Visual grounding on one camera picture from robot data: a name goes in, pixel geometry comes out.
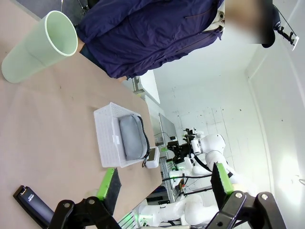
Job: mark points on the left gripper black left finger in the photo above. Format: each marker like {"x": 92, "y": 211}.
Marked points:
{"x": 104, "y": 188}

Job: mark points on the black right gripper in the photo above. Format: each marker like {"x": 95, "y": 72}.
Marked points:
{"x": 177, "y": 150}

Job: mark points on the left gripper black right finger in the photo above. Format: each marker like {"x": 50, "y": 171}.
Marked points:
{"x": 224, "y": 183}

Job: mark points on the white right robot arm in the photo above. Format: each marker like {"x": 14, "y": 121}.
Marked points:
{"x": 214, "y": 145}

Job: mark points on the white perforated plastic basket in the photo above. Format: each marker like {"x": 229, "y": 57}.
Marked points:
{"x": 104, "y": 138}

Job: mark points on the person's left hand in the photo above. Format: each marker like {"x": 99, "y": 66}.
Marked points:
{"x": 122, "y": 80}

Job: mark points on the person's right hand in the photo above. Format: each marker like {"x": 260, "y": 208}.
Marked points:
{"x": 81, "y": 47}

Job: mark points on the grey flat panel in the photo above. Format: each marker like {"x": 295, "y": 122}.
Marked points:
{"x": 166, "y": 128}

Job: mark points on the white rectangular digital device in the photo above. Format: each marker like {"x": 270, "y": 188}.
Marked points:
{"x": 153, "y": 157}

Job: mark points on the white table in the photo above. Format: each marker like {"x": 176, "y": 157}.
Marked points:
{"x": 149, "y": 86}

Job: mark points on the person in purple jacket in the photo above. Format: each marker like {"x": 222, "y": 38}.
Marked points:
{"x": 143, "y": 35}

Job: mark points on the pale green plastic cup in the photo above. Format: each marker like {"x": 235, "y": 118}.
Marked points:
{"x": 28, "y": 52}

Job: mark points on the aluminium frame stand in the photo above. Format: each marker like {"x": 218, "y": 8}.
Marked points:
{"x": 171, "y": 181}

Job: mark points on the black clamp bracket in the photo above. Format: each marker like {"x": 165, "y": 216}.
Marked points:
{"x": 287, "y": 35}

